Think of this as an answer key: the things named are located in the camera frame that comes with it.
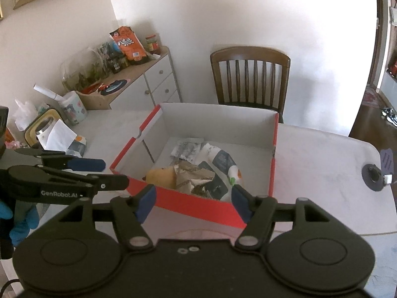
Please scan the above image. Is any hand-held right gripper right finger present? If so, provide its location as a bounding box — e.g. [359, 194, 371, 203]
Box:
[230, 185, 332, 250]

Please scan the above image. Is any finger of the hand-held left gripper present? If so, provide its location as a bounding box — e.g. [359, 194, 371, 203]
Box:
[14, 148, 106, 173]
[8, 164, 130, 193]

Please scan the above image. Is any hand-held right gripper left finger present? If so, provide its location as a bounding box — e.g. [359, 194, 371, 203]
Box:
[57, 184, 157, 251]

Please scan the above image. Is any orange plush toy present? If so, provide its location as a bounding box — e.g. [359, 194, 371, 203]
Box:
[145, 166, 179, 190]

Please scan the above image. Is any red cardboard box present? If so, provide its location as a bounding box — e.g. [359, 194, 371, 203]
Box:
[109, 102, 280, 228]

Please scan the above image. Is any white and blue packet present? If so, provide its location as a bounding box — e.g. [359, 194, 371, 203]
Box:
[198, 143, 244, 202]

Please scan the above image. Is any beige snack packet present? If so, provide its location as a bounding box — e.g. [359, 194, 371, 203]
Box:
[174, 161, 216, 197]

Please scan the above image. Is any clear printed wrapper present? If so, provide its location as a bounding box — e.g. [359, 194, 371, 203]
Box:
[170, 138, 203, 163]

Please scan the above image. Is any person's left hand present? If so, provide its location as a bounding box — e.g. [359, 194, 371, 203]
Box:
[0, 200, 40, 248]

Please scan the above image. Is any tissue pack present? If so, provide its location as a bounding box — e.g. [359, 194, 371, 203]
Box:
[40, 119, 87, 157]

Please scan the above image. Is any steel tumbler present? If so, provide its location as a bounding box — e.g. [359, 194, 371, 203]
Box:
[35, 118, 56, 145]

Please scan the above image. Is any printed white cup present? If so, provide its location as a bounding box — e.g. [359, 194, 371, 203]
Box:
[57, 91, 89, 125]

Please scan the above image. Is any yellow tray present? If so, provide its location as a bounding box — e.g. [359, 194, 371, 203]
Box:
[24, 109, 61, 146]

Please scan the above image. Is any clear plastic bag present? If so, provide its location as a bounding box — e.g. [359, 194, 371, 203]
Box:
[14, 99, 39, 131]

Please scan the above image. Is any dark round tray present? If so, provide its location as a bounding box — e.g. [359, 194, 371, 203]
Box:
[99, 79, 128, 95]

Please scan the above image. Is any rolled white paper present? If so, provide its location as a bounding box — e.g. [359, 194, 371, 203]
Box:
[33, 84, 64, 101]

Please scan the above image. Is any glass terrarium bowl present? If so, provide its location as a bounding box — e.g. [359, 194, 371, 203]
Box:
[60, 46, 114, 91]

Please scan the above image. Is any small dark jar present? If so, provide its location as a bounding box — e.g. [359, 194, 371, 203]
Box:
[108, 54, 129, 73]

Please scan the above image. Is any white wooden sideboard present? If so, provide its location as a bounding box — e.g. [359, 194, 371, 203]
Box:
[76, 46, 182, 111]

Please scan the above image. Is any orange snack bag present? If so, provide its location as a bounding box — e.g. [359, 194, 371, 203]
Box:
[109, 26, 149, 66]

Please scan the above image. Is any phone stand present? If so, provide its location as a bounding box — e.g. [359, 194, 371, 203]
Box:
[362, 149, 394, 191]

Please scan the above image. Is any red lidded jar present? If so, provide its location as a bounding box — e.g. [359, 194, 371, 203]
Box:
[146, 34, 161, 53]

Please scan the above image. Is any brown wooden chair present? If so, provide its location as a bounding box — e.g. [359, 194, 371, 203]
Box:
[210, 46, 291, 123]

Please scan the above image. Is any sneaker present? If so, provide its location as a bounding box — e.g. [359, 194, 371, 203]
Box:
[381, 107, 397, 125]

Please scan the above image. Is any white wooden wall cabinet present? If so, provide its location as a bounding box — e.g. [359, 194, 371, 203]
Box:
[378, 0, 397, 94]

